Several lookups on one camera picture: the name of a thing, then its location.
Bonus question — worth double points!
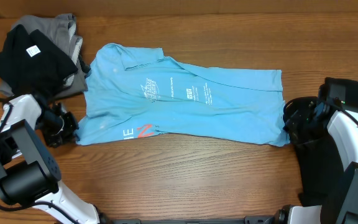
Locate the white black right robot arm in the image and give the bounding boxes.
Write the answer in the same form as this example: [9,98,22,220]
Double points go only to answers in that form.
[272,97,358,223]

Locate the light blue printed t-shirt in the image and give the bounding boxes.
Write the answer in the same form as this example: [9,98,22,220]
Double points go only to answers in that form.
[77,44,289,146]

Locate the black cloth pile right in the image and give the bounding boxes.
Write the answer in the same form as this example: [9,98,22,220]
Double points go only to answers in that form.
[283,77,358,208]

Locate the grey folded shirt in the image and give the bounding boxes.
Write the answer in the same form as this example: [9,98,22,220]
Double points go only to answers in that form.
[11,13,91,100]

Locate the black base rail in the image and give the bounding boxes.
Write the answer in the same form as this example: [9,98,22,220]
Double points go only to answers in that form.
[111,215,274,224]

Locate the black folded shirt with tag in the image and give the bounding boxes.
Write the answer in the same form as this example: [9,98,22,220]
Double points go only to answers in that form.
[0,25,78,98]

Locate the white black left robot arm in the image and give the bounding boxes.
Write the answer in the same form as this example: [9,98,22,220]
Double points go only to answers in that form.
[0,94,111,224]

